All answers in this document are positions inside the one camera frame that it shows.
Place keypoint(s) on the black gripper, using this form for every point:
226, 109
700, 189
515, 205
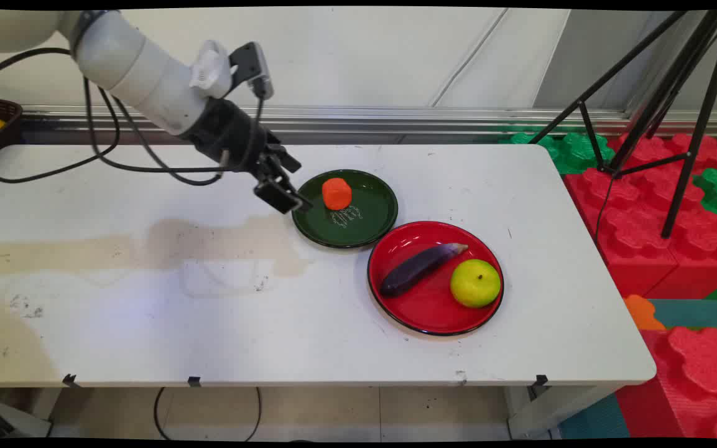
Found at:
227, 134

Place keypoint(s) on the purple toy eggplant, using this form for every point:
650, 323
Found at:
417, 269

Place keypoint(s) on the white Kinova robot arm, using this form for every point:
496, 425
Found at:
128, 65

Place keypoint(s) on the orange carrot piece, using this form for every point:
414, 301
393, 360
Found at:
336, 193

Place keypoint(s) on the dark green plate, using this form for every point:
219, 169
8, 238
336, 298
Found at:
358, 224

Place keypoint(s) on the red plate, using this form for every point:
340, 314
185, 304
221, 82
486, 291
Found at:
426, 298

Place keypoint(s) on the yellow-green toy apple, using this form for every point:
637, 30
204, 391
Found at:
475, 283

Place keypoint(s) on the black table edge clip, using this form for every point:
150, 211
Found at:
194, 380
70, 380
541, 380

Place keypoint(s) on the dark woven basket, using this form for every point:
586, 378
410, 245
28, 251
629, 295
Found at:
4, 121

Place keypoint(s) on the white table leg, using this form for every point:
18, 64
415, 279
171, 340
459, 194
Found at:
551, 414

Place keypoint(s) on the large red foam block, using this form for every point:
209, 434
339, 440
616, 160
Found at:
638, 230

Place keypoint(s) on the orange foam block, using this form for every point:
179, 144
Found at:
641, 313

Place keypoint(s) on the black tripod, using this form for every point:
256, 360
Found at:
700, 118

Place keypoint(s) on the teal foam mat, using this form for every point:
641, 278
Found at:
697, 313

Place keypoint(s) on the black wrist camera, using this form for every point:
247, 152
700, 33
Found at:
252, 65

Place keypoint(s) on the aluminium wall rail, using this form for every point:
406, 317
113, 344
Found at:
395, 117

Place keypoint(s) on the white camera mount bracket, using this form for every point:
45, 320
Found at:
212, 68

